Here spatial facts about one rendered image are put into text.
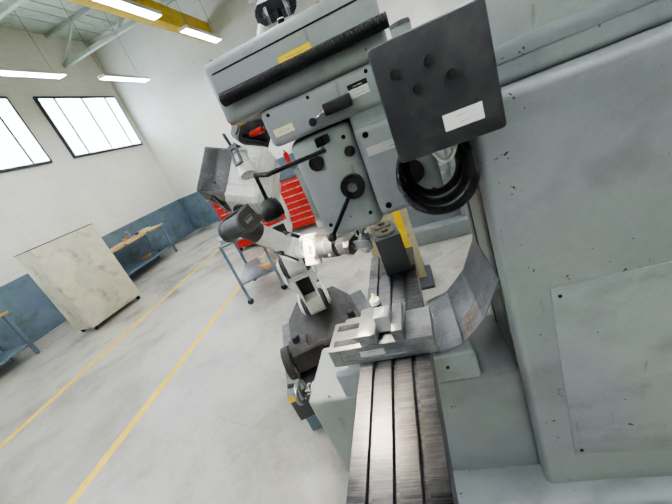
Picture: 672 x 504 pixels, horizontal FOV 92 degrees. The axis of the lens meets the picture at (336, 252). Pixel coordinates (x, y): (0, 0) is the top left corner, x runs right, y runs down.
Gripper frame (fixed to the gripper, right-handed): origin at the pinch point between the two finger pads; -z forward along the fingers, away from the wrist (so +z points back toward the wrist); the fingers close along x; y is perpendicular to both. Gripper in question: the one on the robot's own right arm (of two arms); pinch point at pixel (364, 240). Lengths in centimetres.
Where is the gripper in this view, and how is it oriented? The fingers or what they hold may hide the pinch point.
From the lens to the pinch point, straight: 112.9
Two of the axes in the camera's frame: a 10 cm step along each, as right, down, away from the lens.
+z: -8.3, 1.1, 5.5
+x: 4.3, -5.0, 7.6
